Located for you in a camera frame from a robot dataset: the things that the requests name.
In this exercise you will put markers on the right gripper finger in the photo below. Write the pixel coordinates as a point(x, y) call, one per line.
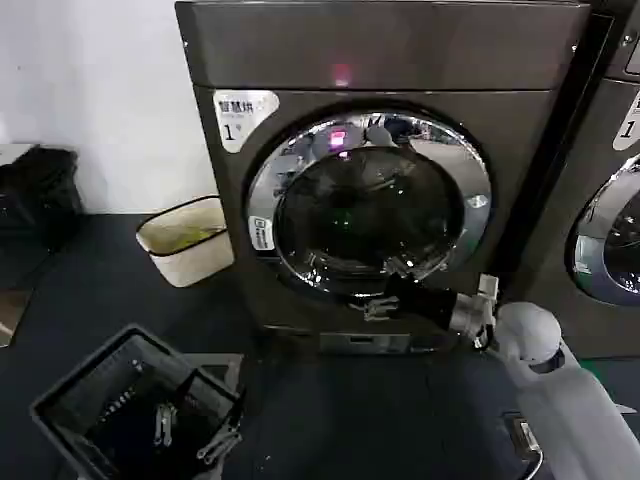
point(406, 270)
point(382, 309)

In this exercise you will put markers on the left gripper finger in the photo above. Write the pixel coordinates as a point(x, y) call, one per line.
point(166, 422)
point(217, 446)

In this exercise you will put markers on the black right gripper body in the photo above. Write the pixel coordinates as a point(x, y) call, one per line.
point(427, 305)

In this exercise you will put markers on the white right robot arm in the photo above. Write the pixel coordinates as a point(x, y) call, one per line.
point(530, 325)

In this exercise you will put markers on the steel dryer kick panel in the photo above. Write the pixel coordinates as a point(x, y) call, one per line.
point(360, 343)

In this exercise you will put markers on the round chrome glass dryer door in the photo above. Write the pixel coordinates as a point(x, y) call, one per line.
point(350, 210)
point(600, 240)

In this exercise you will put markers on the dark grey laundry basket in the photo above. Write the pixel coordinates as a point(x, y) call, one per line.
point(125, 350)

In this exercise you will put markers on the small white label sticker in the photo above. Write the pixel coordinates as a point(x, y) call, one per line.
point(261, 232)

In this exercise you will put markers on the black connector box on robot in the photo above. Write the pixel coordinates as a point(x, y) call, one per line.
point(522, 434)

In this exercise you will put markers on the white bin with black rim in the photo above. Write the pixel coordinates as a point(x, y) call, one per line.
point(190, 250)

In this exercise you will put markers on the dark grey dryer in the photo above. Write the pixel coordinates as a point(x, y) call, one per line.
point(590, 175)

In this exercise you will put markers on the white number one sticker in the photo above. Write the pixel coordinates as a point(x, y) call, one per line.
point(627, 125)
point(235, 120)

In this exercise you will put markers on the dark grey dryer number one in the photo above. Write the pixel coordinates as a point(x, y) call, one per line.
point(300, 50)

